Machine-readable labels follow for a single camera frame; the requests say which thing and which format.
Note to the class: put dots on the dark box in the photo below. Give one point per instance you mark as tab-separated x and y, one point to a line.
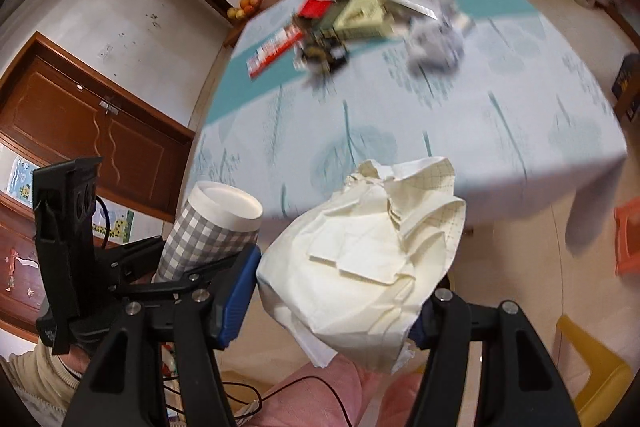
627	87

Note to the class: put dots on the orange plastic stool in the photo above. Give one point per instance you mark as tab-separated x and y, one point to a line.
629	242

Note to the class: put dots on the cream paper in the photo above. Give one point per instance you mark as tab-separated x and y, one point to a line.
350	257

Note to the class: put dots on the brown wooden door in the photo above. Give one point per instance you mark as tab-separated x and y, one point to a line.
65	107

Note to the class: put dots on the person's left forearm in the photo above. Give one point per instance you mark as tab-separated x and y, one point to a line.
35	379

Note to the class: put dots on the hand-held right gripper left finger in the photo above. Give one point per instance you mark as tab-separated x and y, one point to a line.
235	302

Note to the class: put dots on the red and white box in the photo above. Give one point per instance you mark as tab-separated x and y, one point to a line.
272	52

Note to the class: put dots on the grey checked paper cup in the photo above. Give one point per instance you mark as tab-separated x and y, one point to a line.
210	232

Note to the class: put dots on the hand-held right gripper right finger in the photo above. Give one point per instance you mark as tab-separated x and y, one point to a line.
419	332

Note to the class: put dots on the dark snack packet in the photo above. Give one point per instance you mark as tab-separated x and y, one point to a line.
322	57

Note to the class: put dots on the fruit bowl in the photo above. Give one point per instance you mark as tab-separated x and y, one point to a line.
246	6

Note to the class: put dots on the teal printed tablecloth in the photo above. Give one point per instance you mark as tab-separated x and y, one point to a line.
475	107

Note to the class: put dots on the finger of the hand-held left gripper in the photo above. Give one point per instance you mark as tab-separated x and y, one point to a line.
170	282
135	254

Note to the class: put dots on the yellow plastic chair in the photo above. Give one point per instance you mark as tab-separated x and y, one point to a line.
597	367

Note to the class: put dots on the crumpled grey paper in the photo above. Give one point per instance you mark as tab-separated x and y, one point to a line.
432	42

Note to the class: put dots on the white paper sheet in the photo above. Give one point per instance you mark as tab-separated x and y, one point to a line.
415	2

